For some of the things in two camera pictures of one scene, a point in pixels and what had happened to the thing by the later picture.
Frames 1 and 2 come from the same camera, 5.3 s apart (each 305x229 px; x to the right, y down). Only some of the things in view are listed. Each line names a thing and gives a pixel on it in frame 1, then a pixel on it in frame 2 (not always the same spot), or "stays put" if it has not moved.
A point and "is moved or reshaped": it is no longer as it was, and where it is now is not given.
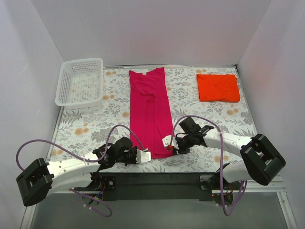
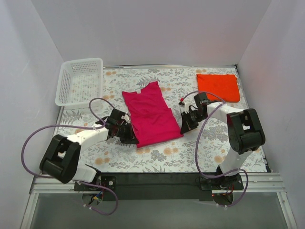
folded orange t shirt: [218, 88] stays put
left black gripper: [133, 157] → [128, 134]
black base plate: [157, 185] stays put
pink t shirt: [150, 113] is moved or reshaped
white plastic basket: [80, 83] stays put
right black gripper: [178, 145] → [188, 122]
